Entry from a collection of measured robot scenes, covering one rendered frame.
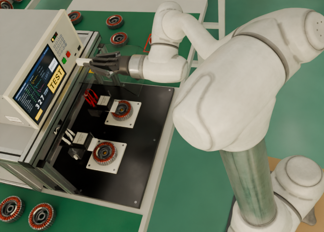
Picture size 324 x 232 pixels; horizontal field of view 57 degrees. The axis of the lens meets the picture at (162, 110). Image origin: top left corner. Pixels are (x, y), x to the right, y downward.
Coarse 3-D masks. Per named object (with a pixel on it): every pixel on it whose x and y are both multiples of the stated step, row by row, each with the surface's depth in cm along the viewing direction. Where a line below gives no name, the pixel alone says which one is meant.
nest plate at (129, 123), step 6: (132, 102) 155; (138, 102) 155; (138, 108) 152; (108, 114) 153; (108, 120) 151; (114, 120) 151; (126, 120) 149; (132, 120) 149; (126, 126) 148; (132, 126) 147
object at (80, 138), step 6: (78, 132) 133; (84, 132) 132; (66, 138) 135; (78, 138) 131; (84, 138) 130; (90, 138) 133; (96, 138) 134; (60, 144) 134; (66, 144) 133; (72, 144) 131; (78, 144) 129; (84, 144) 129; (90, 144) 133; (72, 150) 139; (90, 150) 132
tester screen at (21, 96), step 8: (48, 48) 112; (48, 56) 113; (40, 64) 109; (48, 64) 113; (32, 72) 106; (40, 72) 110; (64, 72) 123; (32, 80) 106; (40, 80) 110; (48, 80) 114; (24, 88) 103; (32, 88) 107; (40, 88) 111; (48, 88) 115; (56, 88) 120; (16, 96) 100; (24, 96) 103; (32, 96) 107; (24, 104) 104; (32, 104) 107; (32, 112) 108
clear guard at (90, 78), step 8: (96, 48) 141; (104, 48) 140; (112, 48) 139; (120, 48) 138; (128, 48) 137; (136, 48) 136; (80, 80) 131; (88, 80) 130; (96, 80) 129; (104, 80) 128; (112, 80) 127; (120, 80) 127; (128, 80) 127; (136, 80) 130; (128, 88) 126; (136, 88) 128
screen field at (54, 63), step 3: (54, 60) 116; (51, 63) 115; (54, 63) 117; (51, 66) 115; (54, 66) 117; (48, 69) 114; (51, 69) 115; (45, 72) 112; (48, 72) 114; (51, 72) 115; (45, 75) 112; (48, 75) 114; (42, 78) 111; (45, 78) 113; (48, 78) 114; (45, 81) 113
